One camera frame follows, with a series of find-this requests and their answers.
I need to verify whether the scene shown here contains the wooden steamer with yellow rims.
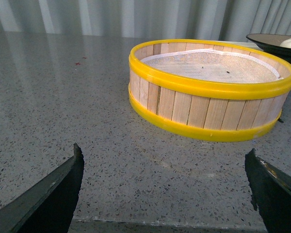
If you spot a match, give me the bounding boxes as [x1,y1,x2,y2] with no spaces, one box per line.
[128,39,291,142]

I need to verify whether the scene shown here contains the white plastic tray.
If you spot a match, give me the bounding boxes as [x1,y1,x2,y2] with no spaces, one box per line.
[224,40,291,64]

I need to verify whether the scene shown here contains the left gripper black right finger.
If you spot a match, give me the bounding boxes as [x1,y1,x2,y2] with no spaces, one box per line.
[245,149,291,233]

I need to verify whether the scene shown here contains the white mesh steamer liner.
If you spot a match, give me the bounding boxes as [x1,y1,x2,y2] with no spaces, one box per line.
[141,49,283,83]

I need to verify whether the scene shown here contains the grey pleated curtain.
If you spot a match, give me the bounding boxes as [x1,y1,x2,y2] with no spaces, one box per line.
[0,0,291,41]

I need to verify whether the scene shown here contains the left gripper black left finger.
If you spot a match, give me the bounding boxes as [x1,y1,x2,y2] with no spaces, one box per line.
[0,144,84,233]

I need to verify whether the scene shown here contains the beige plate with black rim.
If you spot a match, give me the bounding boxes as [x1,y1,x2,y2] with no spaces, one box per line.
[246,33,291,64]

